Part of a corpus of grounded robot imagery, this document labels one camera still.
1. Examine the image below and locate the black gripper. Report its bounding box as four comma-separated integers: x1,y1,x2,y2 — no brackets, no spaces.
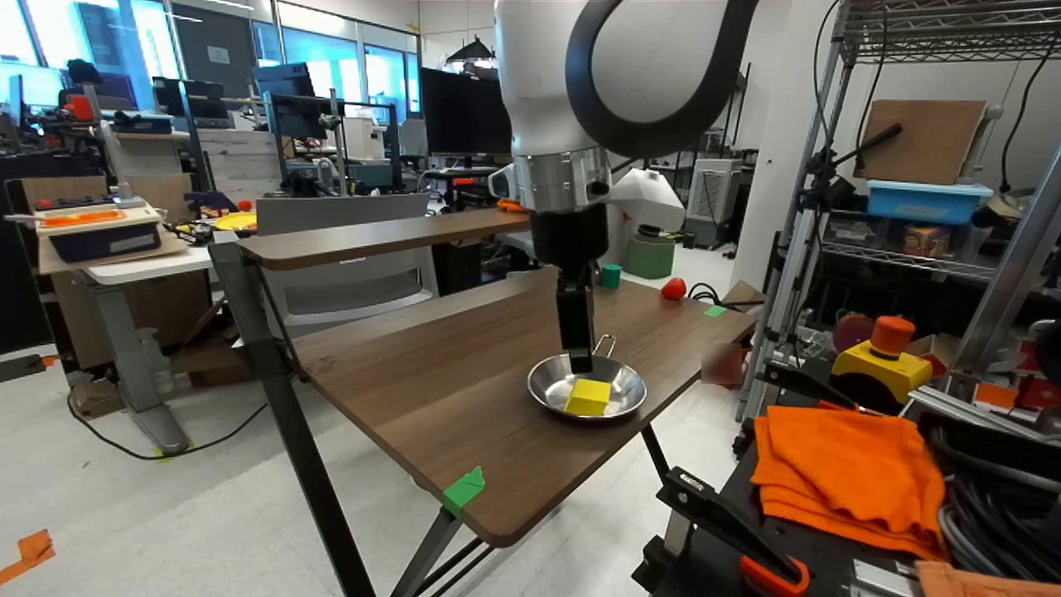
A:
532,202,607,372

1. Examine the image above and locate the yellow block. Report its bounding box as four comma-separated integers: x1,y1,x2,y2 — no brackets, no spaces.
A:
568,377,612,417

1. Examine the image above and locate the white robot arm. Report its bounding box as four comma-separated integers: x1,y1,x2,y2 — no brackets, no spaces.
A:
494,0,758,372

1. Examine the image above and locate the teal green block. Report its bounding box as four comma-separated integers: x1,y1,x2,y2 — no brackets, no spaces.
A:
596,266,624,292

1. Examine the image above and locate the silver metal pan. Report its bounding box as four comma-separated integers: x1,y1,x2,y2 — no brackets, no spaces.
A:
527,355,648,422

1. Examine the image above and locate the red ball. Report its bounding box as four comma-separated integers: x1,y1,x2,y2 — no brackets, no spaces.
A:
659,279,688,302

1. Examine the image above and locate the orange cloth on shelf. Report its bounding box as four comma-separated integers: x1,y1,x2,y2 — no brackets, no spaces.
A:
494,198,527,216

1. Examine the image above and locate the green tape marker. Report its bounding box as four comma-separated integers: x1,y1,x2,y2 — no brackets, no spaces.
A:
703,306,729,321
446,469,489,512

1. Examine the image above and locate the black computer monitor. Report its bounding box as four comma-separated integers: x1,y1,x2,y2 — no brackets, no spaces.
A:
421,70,510,152

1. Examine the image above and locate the yellow emergency stop button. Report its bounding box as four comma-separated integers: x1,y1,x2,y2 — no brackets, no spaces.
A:
831,316,931,405

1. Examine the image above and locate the orange clamp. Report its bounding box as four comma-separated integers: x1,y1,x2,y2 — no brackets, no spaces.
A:
657,469,811,597

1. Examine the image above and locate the blue plastic bin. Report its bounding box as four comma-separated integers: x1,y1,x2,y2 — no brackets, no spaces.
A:
867,180,990,227

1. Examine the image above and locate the orange folded cloth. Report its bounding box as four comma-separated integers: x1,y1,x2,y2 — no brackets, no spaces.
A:
754,405,944,560

